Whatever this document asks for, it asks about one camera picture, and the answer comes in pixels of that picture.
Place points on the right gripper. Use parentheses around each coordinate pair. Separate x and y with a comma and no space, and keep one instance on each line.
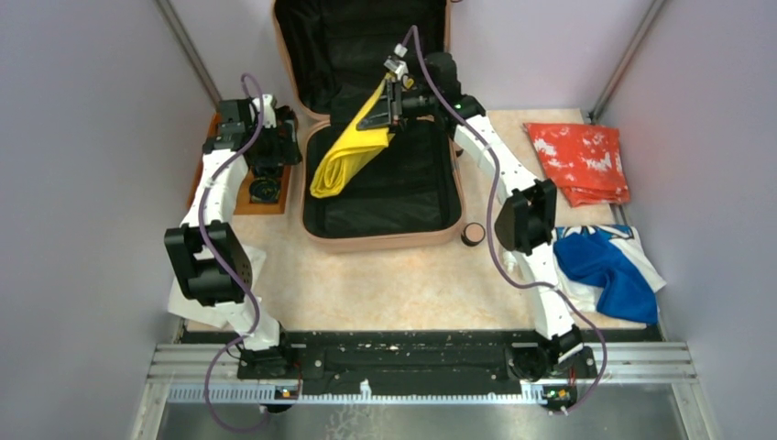
(388,110)

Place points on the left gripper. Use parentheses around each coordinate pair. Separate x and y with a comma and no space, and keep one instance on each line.
(282,153)

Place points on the yellow cloth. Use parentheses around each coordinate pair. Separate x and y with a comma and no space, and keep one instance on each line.
(351,152)

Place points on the pink suitcase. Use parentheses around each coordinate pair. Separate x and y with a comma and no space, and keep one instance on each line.
(411,194)

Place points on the red white cloth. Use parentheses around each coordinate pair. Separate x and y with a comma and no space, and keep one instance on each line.
(583,161)

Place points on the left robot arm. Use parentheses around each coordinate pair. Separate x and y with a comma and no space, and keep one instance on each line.
(213,272)

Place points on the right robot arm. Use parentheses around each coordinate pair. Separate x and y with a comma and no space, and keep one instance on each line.
(521,207)

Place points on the white cloth under left arm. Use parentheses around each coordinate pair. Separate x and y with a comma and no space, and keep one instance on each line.
(193,311)

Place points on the rolled yellow green tie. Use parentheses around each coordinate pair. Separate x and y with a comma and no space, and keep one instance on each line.
(264,190)

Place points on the wooden compartment tray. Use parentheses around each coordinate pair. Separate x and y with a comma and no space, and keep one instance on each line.
(244,207)

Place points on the blue white shirt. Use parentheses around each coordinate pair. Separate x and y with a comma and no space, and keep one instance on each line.
(603,269)

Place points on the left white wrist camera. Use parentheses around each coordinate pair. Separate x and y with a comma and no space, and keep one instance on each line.
(266,106)

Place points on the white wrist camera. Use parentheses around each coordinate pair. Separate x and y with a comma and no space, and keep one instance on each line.
(266,106)
(395,64)

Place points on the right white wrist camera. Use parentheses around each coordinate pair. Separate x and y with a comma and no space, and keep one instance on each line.
(395,64)

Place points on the aluminium rail frame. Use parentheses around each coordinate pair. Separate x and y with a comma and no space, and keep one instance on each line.
(194,371)

